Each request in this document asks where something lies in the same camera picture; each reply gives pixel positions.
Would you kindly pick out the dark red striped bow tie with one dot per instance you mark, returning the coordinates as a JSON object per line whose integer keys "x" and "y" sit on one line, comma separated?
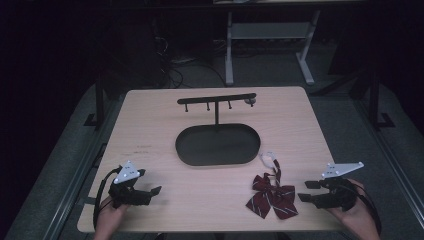
{"x": 271, "y": 196}

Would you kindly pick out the black hook stand with tray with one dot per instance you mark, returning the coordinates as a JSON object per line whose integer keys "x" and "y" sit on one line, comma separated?
{"x": 216, "y": 145}

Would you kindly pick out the white metal table frame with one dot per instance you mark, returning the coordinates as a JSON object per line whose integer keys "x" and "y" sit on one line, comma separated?
{"x": 266, "y": 30}

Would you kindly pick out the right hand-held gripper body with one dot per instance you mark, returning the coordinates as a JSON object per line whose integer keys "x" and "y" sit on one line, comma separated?
{"x": 335, "y": 196}

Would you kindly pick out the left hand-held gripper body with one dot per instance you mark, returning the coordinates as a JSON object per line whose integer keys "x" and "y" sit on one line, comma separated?
{"x": 126, "y": 195}

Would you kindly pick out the person's right hand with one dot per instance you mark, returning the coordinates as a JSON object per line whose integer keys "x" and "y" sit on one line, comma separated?
{"x": 356, "y": 216}

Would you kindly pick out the black metal stand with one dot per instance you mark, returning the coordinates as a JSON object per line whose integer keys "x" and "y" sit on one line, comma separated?
{"x": 375, "y": 96}
{"x": 99, "y": 100}

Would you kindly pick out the person's left hand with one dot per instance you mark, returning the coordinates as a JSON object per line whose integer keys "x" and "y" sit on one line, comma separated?
{"x": 110, "y": 216}

